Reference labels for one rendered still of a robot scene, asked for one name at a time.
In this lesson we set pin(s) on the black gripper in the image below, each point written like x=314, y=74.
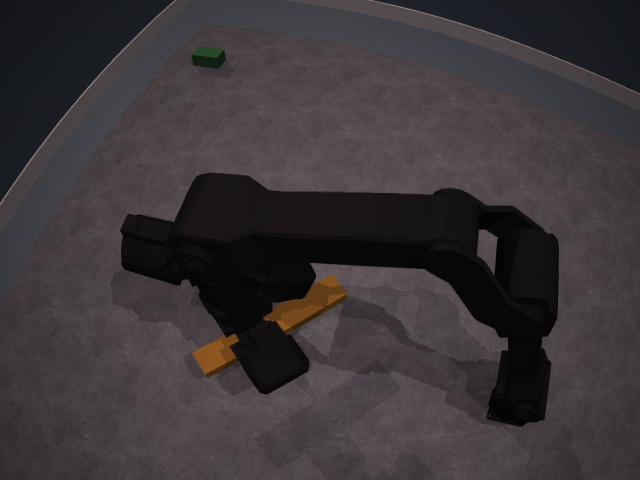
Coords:
x=269, y=357

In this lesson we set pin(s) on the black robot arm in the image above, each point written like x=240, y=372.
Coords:
x=231, y=233

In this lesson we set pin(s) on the orange bar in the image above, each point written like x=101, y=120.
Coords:
x=290, y=315

